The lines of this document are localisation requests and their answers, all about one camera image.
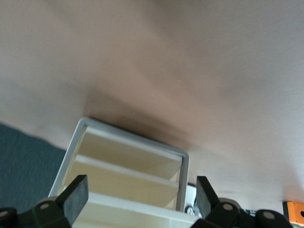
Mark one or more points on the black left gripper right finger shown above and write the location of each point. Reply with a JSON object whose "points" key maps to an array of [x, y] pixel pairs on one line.
{"points": [[206, 199]]}

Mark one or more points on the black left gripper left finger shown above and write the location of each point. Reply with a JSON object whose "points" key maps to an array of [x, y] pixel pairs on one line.
{"points": [[73, 202]]}

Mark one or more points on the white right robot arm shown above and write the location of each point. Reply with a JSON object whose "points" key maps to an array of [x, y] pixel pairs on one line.
{"points": [[191, 192]]}

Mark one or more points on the white drawer cabinet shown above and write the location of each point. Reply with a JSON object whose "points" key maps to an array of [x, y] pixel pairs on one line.
{"points": [[76, 133]]}

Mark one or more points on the orange black button box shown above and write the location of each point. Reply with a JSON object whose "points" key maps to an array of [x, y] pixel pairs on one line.
{"points": [[294, 211]]}

